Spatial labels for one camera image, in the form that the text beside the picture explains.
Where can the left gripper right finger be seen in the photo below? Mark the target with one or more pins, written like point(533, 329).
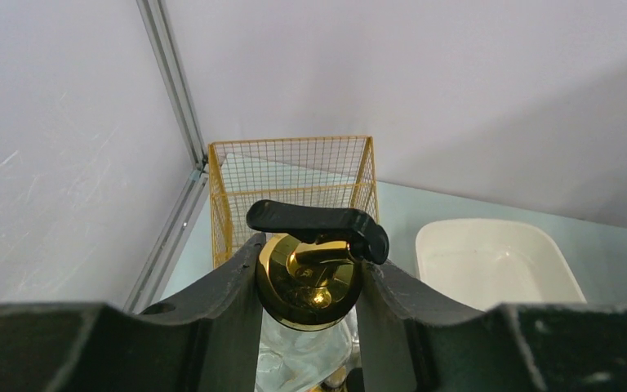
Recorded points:
point(414, 338)

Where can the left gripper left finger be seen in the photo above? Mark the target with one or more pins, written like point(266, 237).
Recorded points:
point(203, 338)

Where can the clear glass oil bottle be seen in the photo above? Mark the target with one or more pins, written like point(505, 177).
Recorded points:
point(309, 278)

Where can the white rectangular basin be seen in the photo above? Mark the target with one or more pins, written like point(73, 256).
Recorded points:
point(484, 262)

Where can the aluminium frame post left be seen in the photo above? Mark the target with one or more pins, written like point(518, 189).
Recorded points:
point(181, 169)

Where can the yellow wire basket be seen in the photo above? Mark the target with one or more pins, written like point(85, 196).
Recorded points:
point(324, 171)

